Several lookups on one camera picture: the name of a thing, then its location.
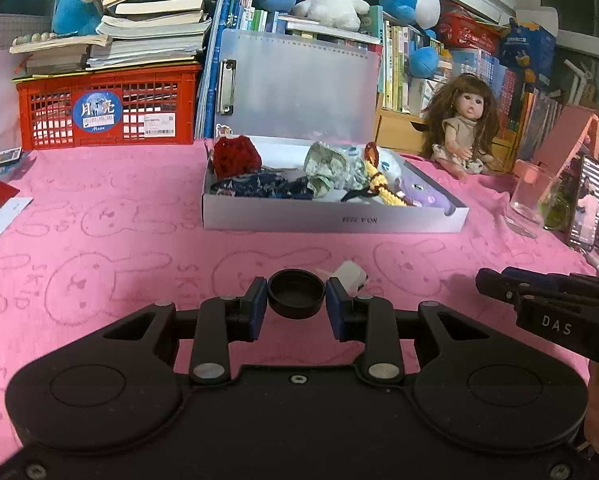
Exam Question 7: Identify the clear glass mug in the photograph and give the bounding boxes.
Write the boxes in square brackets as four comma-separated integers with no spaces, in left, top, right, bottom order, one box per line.
[504,162,563,239]

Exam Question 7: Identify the black hair tie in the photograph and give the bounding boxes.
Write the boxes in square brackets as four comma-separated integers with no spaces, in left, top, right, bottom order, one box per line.
[340,187,380,204]

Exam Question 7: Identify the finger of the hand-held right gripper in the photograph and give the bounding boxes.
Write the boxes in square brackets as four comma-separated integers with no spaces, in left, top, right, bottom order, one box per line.
[476,268,530,306]
[502,266,580,291]

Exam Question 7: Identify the black round cap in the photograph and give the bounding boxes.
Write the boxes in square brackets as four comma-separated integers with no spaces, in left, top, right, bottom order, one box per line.
[268,270,327,319]

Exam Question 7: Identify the red plastic basket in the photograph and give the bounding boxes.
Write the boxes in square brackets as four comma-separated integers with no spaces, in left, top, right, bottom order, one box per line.
[437,7,503,53]

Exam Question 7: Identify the clear plastic clipboard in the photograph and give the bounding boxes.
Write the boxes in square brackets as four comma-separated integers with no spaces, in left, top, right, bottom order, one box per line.
[212,27,383,143]

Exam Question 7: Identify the dark blue patterned cloth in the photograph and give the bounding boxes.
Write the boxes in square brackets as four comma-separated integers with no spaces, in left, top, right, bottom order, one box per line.
[210,170,315,201]

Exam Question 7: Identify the blue printed carton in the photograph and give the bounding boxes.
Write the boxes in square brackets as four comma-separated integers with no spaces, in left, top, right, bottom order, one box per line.
[499,17,557,83]

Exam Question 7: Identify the black smartphone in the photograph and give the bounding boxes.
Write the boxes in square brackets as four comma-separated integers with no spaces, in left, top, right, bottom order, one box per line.
[568,155,599,251]

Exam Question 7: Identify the red knitted item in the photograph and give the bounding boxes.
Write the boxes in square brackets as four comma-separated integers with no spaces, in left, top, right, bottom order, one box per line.
[212,136,262,177]

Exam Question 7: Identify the stack of worn books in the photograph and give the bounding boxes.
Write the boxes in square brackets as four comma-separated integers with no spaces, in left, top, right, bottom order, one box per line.
[10,0,238,78]

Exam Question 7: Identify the long-haired baby doll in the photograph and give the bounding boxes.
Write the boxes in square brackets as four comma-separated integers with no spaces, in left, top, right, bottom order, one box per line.
[422,72,497,181]

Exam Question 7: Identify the pink rabbit print blanket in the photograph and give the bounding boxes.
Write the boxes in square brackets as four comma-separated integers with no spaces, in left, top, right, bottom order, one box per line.
[0,135,599,411]

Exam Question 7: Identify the yellow beaded string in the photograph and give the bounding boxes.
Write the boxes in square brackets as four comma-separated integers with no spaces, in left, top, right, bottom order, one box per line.
[363,142,409,207]

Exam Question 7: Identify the row of colourful books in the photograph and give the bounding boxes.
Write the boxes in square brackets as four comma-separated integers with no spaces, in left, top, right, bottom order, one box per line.
[379,7,535,116]

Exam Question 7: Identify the wooden drawer organizer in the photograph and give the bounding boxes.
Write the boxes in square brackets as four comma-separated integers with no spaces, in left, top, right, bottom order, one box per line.
[374,107,517,171]

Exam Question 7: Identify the leaning colourful books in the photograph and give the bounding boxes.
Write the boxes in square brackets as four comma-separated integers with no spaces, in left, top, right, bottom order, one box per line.
[509,85,570,161]

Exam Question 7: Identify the green checked cloth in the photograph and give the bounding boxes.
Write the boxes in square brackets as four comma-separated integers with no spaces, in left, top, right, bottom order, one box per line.
[303,142,369,197]

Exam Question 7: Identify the pale bead bracelet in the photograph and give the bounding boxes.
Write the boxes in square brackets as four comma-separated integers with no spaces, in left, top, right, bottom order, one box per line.
[12,32,55,47]

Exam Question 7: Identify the small white plastic piece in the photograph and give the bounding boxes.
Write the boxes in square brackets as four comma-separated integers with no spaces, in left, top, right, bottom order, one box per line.
[329,259,369,293]

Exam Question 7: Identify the light blue cloth item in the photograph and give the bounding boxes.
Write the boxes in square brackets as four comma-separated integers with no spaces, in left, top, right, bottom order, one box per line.
[378,152,406,177]

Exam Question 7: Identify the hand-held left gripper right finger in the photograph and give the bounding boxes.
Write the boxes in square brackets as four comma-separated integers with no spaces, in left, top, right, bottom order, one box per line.
[326,277,560,385]

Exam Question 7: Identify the white pipe rack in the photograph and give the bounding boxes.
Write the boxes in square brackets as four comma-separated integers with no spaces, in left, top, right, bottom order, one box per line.
[562,57,599,106]

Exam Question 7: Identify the purple plush item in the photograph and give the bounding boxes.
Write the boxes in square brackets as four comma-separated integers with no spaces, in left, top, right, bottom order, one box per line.
[399,180,454,213]

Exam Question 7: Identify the white cardboard box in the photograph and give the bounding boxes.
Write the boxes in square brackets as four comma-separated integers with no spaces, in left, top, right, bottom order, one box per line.
[202,135,470,234]

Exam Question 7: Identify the red plastic crate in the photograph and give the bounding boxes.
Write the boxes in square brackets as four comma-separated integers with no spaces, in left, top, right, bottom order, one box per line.
[14,64,203,151]

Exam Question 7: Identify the pink folding stand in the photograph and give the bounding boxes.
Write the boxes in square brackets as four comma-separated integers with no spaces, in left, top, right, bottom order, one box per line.
[513,105,599,186]

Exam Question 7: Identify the small black card box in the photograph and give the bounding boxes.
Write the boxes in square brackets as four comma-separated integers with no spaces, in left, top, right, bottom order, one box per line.
[0,146,24,170]

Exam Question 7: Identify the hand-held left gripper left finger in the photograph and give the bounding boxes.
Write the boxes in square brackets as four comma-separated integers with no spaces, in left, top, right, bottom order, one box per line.
[34,276,269,386]

